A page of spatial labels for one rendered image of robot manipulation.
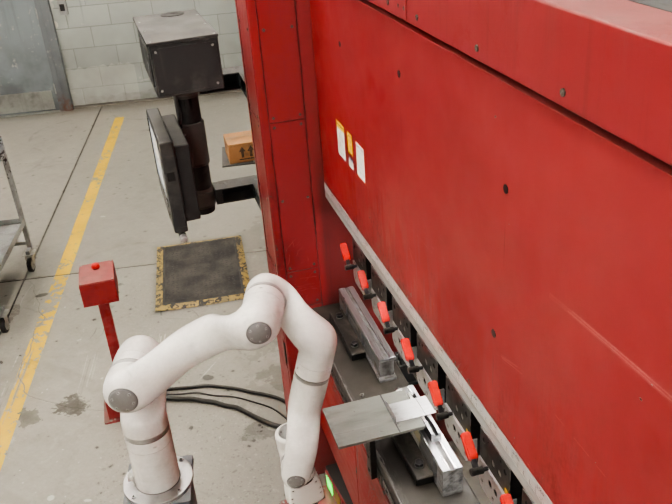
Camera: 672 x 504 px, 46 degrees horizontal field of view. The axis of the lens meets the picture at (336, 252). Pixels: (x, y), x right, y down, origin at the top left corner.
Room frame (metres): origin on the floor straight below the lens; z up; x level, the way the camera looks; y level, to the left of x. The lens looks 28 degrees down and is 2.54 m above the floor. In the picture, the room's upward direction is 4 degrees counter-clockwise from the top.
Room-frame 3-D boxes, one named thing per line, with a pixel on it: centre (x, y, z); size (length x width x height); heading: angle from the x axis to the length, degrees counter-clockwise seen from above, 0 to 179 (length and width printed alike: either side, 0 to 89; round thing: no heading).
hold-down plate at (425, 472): (1.81, -0.17, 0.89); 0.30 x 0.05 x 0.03; 14
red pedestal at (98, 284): (3.24, 1.12, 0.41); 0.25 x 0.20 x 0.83; 104
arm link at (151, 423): (1.66, 0.53, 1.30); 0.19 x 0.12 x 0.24; 177
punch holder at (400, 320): (1.89, -0.21, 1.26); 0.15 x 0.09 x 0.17; 14
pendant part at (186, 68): (2.97, 0.53, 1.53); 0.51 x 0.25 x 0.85; 16
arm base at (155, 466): (1.63, 0.53, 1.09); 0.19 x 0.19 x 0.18
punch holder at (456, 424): (1.50, -0.30, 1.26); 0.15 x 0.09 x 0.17; 14
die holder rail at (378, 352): (2.40, -0.09, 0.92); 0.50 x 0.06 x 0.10; 14
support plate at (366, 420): (1.83, -0.07, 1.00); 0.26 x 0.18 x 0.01; 104
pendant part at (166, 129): (2.90, 0.60, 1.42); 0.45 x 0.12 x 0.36; 16
